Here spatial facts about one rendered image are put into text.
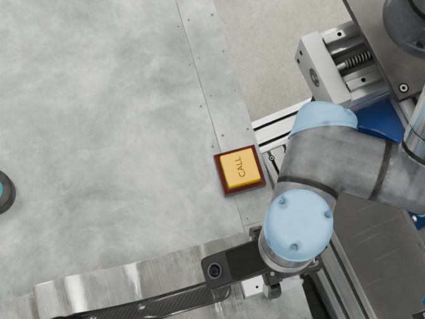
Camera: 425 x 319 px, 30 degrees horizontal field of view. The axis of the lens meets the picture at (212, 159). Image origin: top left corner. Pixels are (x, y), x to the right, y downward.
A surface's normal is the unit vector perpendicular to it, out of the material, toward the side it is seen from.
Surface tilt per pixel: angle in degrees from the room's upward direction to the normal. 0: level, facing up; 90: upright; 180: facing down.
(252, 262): 30
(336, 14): 0
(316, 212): 0
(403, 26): 72
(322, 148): 0
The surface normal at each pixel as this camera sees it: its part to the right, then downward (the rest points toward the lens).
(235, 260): -0.47, -0.13
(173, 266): -0.04, -0.25
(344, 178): -0.22, 0.52
